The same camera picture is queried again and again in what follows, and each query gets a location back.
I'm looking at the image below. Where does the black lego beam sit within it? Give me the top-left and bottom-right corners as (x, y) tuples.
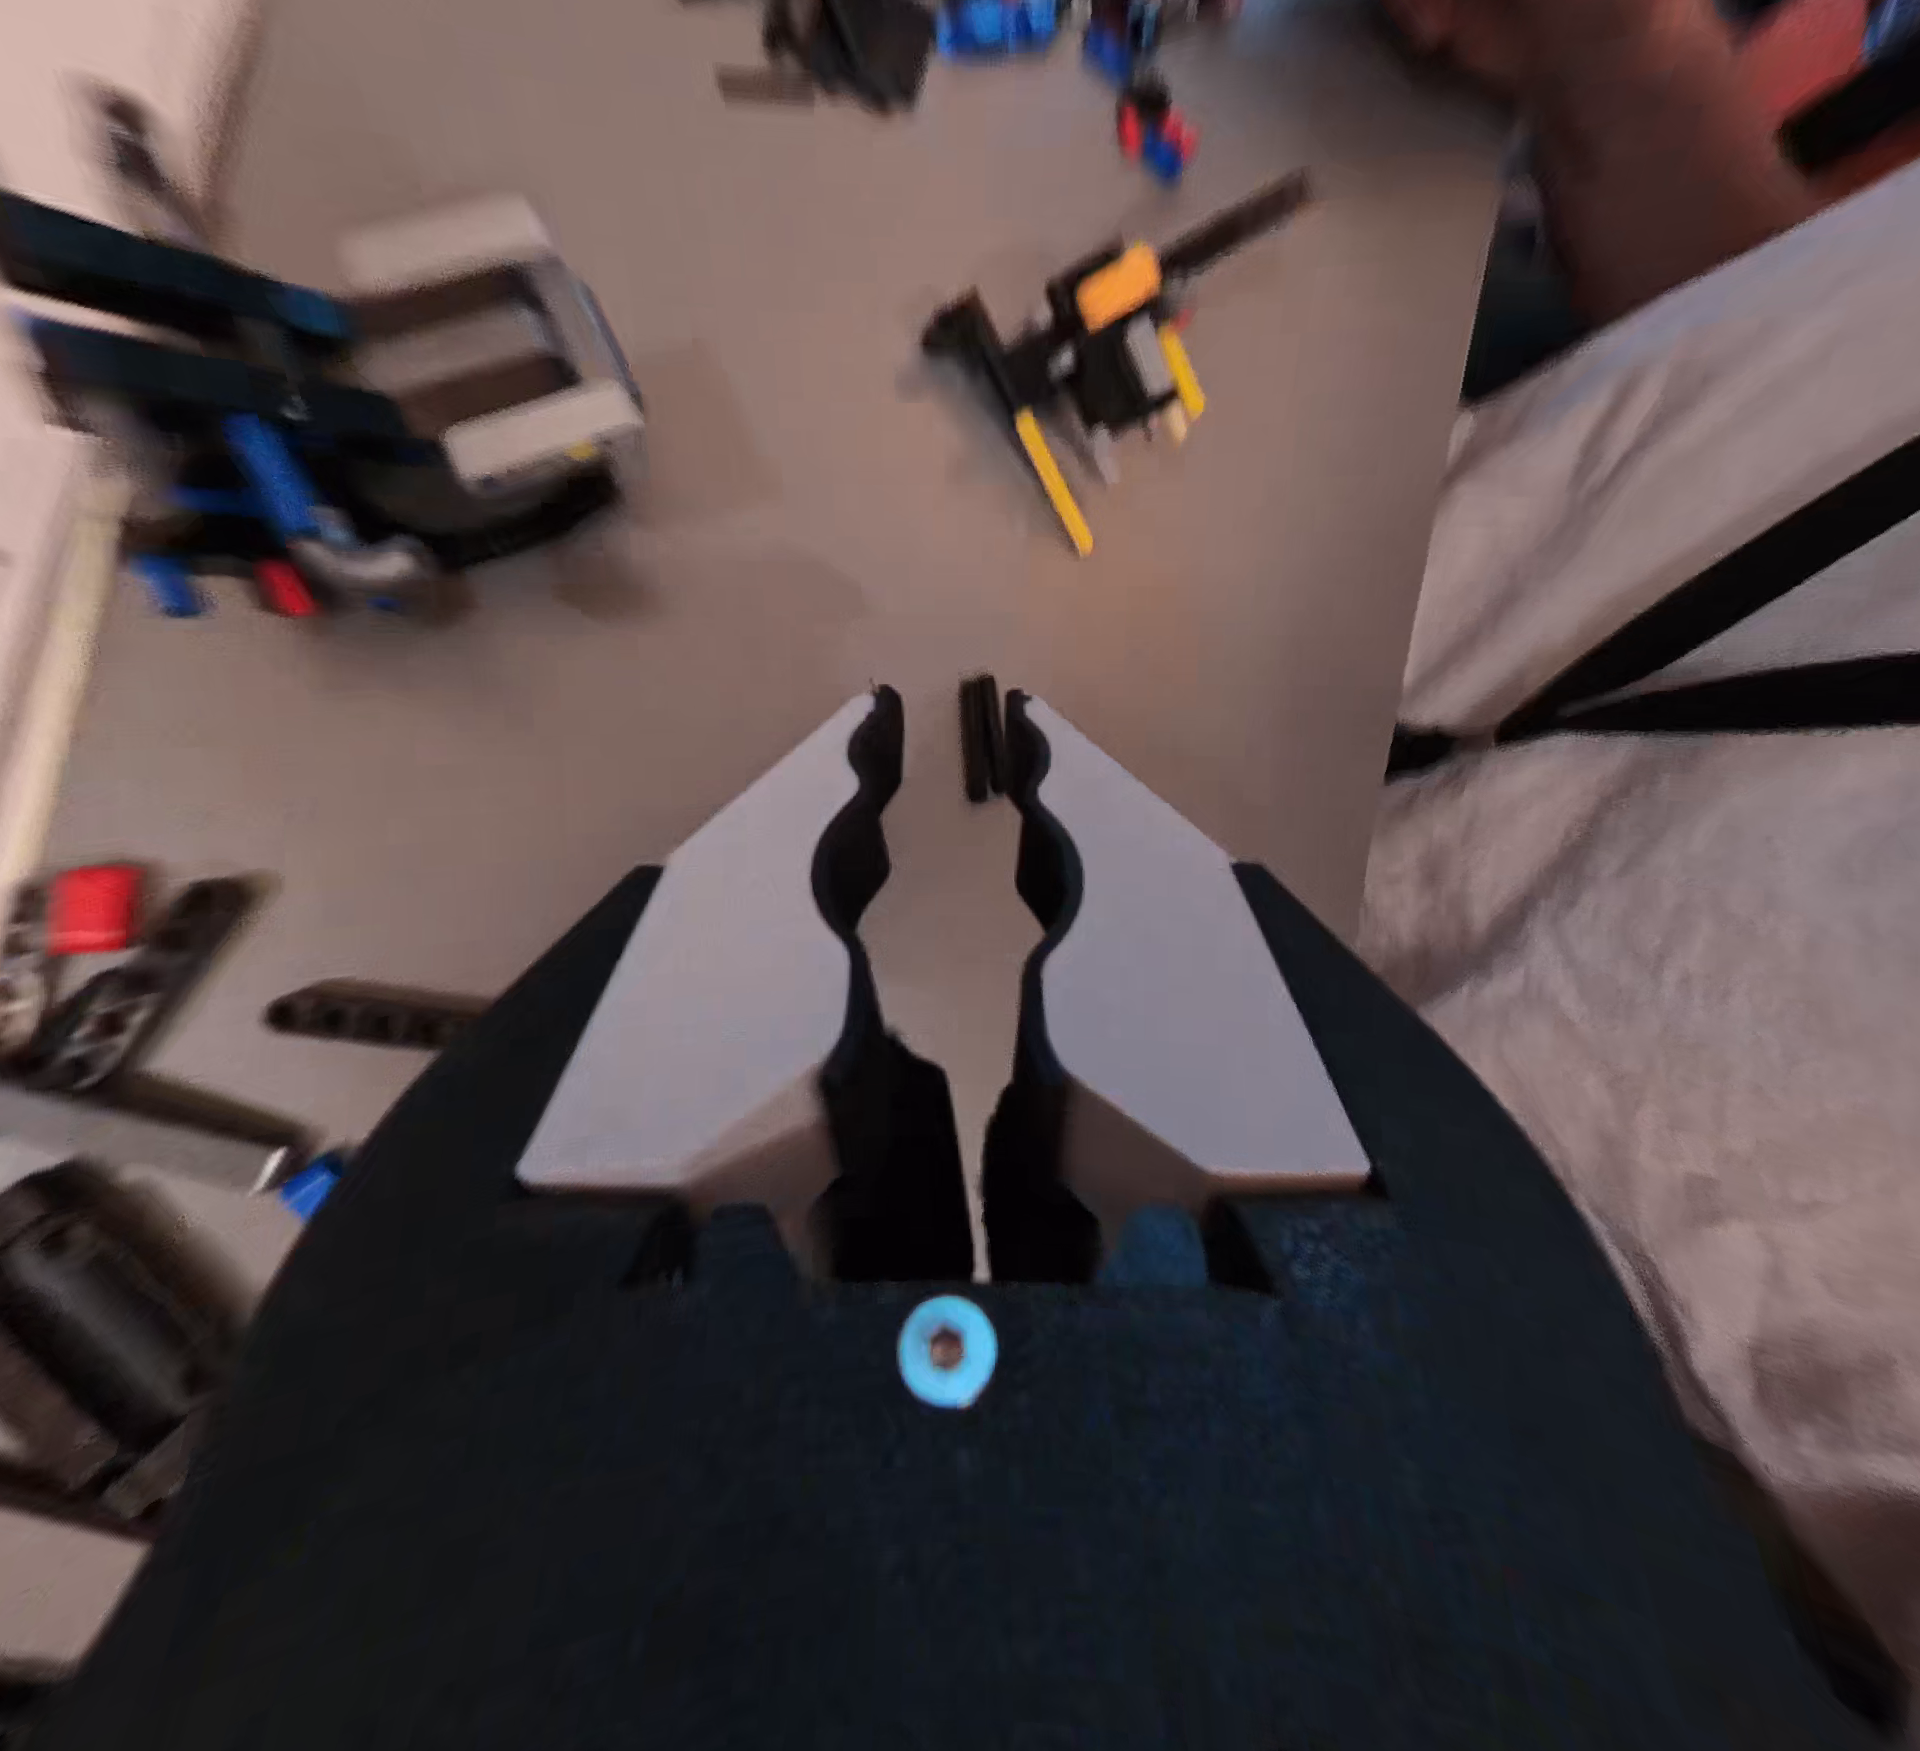
(266, 979), (496, 1051)

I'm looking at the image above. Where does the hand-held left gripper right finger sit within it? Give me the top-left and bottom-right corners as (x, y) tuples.
(981, 691), (1372, 1285)

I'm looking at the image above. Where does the grey blue lego chassis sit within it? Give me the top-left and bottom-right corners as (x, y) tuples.
(0, 191), (649, 620)

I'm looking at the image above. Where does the black red lego frame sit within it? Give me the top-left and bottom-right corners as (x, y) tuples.
(0, 858), (278, 1094)

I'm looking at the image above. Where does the black orange lego assembly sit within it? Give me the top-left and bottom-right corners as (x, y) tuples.
(917, 174), (1314, 561)

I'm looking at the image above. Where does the black shoulder strap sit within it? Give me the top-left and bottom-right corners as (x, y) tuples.
(1387, 438), (1920, 778)

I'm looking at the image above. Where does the black lego tire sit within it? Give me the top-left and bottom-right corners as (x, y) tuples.
(0, 1159), (255, 1527)

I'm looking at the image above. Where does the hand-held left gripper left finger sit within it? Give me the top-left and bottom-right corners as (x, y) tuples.
(514, 684), (976, 1285)

